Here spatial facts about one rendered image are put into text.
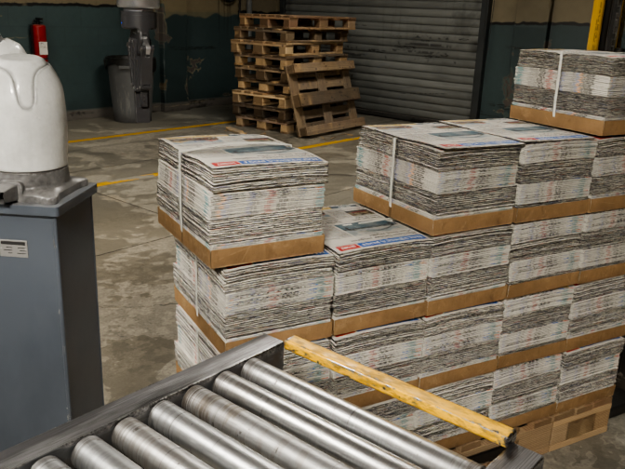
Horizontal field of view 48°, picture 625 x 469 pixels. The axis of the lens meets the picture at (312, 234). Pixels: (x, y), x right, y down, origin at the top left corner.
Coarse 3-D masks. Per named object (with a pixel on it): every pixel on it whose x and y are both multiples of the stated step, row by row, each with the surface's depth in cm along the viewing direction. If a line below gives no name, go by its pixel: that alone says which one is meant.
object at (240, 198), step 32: (192, 160) 157; (224, 160) 152; (256, 160) 154; (288, 160) 156; (320, 160) 159; (192, 192) 158; (224, 192) 149; (256, 192) 153; (288, 192) 157; (320, 192) 161; (192, 224) 159; (224, 224) 151; (256, 224) 156; (288, 224) 160; (320, 224) 164
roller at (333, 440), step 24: (216, 384) 116; (240, 384) 114; (264, 408) 109; (288, 408) 108; (288, 432) 106; (312, 432) 103; (336, 432) 102; (336, 456) 100; (360, 456) 98; (384, 456) 97
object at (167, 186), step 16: (160, 144) 176; (176, 144) 168; (192, 144) 169; (208, 144) 170; (240, 144) 172; (160, 160) 177; (176, 160) 166; (160, 176) 178; (176, 176) 167; (160, 192) 178; (176, 192) 168; (176, 208) 168
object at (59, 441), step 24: (264, 336) 130; (216, 360) 121; (240, 360) 121; (264, 360) 126; (168, 384) 113; (192, 384) 113; (120, 408) 106; (144, 408) 106; (48, 432) 99; (72, 432) 99; (96, 432) 100; (0, 456) 93; (24, 456) 94
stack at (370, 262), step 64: (192, 256) 175; (320, 256) 166; (384, 256) 176; (448, 256) 187; (512, 256) 199; (576, 256) 213; (192, 320) 183; (256, 320) 163; (320, 320) 172; (448, 320) 193; (512, 320) 207; (320, 384) 178; (448, 384) 202; (512, 384) 215
